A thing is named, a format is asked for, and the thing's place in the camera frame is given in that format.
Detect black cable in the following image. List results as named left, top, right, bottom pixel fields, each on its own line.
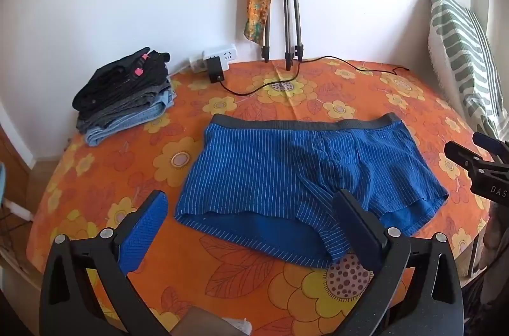
left=217, top=56, right=410, bottom=97

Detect black folded pants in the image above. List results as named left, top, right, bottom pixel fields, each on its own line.
left=73, top=47, right=171, bottom=111

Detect blue striped pants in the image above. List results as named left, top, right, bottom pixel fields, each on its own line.
left=174, top=113, right=450, bottom=270

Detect brown flat object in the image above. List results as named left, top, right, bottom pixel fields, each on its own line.
left=170, top=305, right=224, bottom=336

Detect dark grey folded pants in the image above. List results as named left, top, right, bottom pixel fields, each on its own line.
left=76, top=79, right=172, bottom=132

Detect white power strip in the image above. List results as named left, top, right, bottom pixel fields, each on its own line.
left=189, top=44, right=238, bottom=73

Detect orange floral bedsheet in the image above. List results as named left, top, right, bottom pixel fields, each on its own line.
left=26, top=59, right=492, bottom=336

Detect green striped pillow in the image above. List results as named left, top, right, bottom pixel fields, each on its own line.
left=427, top=0, right=506, bottom=142

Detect black power adapter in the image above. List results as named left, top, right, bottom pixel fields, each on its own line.
left=205, top=57, right=226, bottom=84

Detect person's dark clothing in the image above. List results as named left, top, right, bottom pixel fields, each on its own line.
left=463, top=199, right=509, bottom=325

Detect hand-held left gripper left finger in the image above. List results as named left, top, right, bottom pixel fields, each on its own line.
left=40, top=190, right=170, bottom=336

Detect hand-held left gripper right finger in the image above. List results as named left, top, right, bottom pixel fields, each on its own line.
left=331, top=189, right=464, bottom=336

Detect light blue folded jeans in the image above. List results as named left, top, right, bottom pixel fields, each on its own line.
left=85, top=89, right=177, bottom=147

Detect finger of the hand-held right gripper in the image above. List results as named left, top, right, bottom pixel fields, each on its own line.
left=472, top=131, right=509, bottom=158
left=444, top=141, right=498, bottom=178

